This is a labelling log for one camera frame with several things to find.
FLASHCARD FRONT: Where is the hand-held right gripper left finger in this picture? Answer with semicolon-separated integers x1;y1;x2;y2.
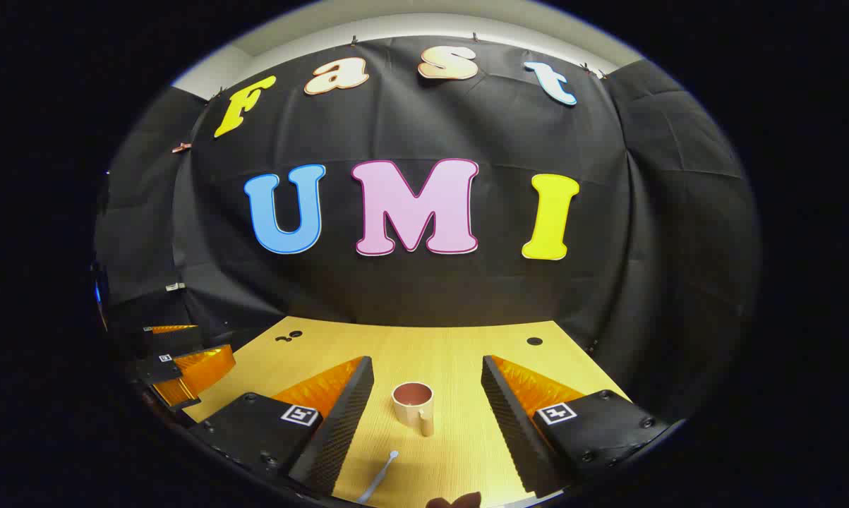
188;355;375;498

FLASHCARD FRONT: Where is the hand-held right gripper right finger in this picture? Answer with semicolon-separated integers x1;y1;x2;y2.
481;355;679;498

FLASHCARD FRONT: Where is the beige cup with brown inside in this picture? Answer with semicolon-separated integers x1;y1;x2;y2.
392;382;435;437

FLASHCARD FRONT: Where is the white toothbrush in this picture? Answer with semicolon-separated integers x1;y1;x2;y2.
357;450;400;505

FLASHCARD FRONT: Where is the wooden desktop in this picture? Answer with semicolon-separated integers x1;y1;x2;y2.
183;315;633;508

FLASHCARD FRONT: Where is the black backdrop cloth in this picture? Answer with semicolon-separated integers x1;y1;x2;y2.
94;35;760;424

